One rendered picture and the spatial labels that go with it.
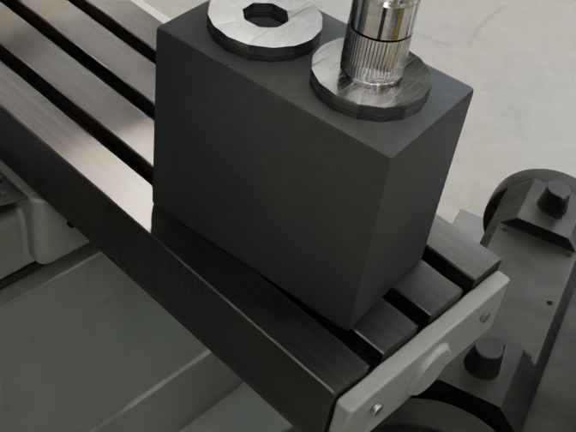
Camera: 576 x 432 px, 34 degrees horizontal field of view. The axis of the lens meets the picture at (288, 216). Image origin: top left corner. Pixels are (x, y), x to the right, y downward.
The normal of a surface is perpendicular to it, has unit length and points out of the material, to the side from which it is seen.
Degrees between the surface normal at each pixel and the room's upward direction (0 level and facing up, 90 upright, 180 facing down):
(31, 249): 90
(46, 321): 90
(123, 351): 90
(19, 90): 0
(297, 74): 0
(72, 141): 0
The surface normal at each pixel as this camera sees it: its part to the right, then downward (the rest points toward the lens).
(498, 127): 0.12, -0.72
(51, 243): 0.61, 0.59
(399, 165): 0.79, 0.49
